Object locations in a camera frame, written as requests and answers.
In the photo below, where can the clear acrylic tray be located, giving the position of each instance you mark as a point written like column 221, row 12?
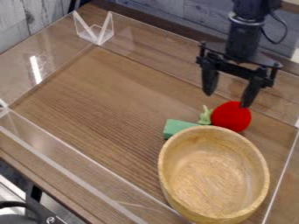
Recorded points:
column 84, row 109

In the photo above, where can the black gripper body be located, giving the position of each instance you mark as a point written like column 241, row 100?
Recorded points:
column 258, row 65

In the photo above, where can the clear acrylic corner bracket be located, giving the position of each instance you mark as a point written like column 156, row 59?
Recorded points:
column 97, row 34

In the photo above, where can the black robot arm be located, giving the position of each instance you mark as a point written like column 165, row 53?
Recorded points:
column 238, row 57

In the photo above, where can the black table frame bracket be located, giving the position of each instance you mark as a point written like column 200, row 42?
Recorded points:
column 37, row 211

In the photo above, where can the wooden bowl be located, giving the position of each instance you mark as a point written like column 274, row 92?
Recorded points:
column 214, row 175

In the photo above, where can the red plush strawberry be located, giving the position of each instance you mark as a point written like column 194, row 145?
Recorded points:
column 229, row 116

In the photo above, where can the green foam block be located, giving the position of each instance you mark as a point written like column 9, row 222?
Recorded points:
column 176, row 126

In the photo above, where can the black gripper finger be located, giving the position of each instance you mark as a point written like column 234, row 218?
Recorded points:
column 252, row 91
column 210, row 77

